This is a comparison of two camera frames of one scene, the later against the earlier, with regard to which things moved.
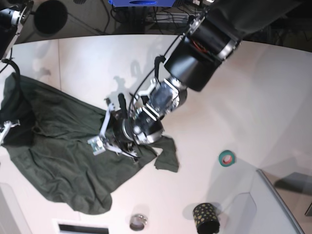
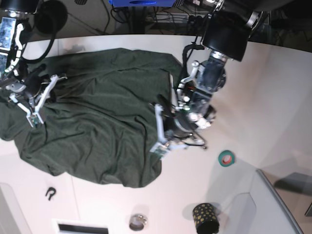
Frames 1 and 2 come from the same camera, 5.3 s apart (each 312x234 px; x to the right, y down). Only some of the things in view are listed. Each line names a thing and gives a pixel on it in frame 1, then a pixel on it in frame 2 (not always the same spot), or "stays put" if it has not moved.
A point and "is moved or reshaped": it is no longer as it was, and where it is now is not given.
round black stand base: x=50 y=17 stays put
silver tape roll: x=137 y=222 stays put
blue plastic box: x=142 y=3 stays put
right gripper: x=121 y=126 → x=178 y=125
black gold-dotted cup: x=206 y=218 stays put
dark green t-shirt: x=51 y=144 is moved or reshaped
